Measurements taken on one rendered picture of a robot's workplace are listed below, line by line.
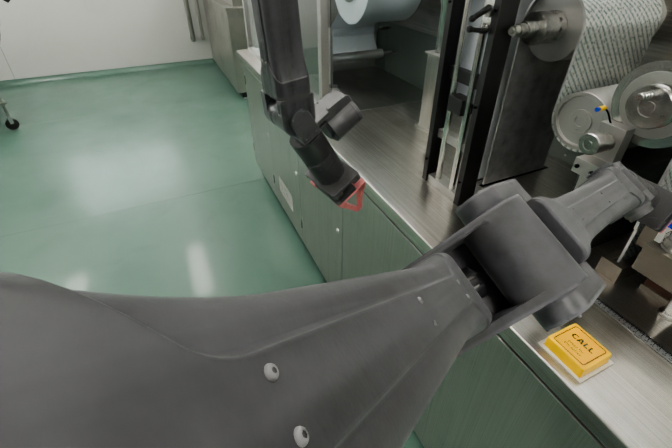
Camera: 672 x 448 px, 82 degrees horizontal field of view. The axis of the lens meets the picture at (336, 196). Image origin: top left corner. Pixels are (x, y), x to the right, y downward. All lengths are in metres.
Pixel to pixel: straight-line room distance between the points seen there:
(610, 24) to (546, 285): 0.76
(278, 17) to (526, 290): 0.43
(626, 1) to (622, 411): 0.76
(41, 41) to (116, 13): 0.91
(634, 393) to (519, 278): 0.53
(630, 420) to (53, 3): 5.95
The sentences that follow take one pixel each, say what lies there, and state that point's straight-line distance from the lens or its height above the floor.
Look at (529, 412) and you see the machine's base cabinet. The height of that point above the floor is 0.72.
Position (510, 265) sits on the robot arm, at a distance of 0.31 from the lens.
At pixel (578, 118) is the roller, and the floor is 1.18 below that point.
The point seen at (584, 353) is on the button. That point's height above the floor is 0.92.
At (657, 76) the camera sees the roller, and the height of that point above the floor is 1.30.
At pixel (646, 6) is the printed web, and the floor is 1.37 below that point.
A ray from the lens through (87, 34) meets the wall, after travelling 5.97.
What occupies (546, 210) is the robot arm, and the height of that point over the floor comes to 1.30.
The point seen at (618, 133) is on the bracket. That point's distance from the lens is 0.87.
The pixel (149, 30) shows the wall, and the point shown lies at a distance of 5.94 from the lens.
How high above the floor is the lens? 1.49
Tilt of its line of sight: 34 degrees down
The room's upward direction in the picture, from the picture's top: straight up
